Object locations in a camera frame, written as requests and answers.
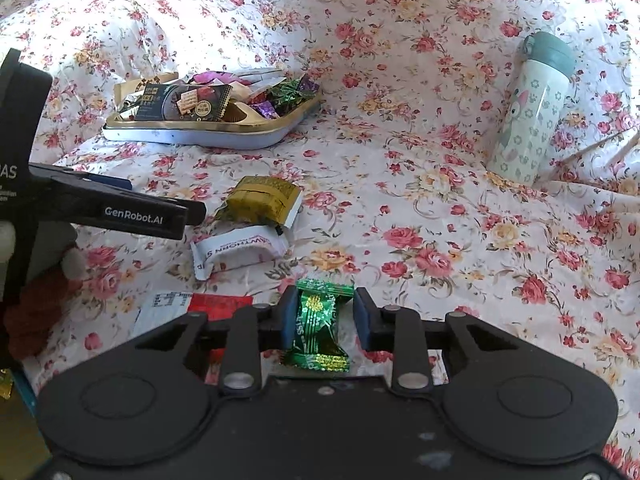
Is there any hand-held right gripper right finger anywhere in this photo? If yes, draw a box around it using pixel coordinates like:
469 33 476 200
352 289 507 392

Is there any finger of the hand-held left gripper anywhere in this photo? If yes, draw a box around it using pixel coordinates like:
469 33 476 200
30 162 207 241
70 170 134 191

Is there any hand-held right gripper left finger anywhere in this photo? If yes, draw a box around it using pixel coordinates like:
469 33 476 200
135 286 300 394

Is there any small green foil candy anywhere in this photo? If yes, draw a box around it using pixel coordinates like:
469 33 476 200
280 277 356 374

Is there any olive green gold snack packet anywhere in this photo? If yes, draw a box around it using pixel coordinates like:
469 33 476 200
215 175 303 226

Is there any teal-rimmed cream tin box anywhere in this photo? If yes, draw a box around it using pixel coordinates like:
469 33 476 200
0 367 52 467

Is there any person's left hand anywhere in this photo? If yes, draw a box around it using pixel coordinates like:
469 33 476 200
2 248 89 361

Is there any white and red snack packet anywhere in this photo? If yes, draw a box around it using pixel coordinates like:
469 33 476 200
134 291 256 337

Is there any dark flat snack packet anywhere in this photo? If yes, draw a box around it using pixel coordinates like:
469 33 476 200
136 82 234 122

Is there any silver tin tray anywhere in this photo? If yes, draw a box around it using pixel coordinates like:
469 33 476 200
102 67 324 150

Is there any floral bed sheet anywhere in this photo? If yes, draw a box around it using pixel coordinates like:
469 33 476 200
0 0 640 480

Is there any pile of assorted snack packets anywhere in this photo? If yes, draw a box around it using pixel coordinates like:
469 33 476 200
115 69 321 124

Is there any mint patterned water bottle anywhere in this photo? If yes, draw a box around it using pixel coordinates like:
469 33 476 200
486 31 577 189

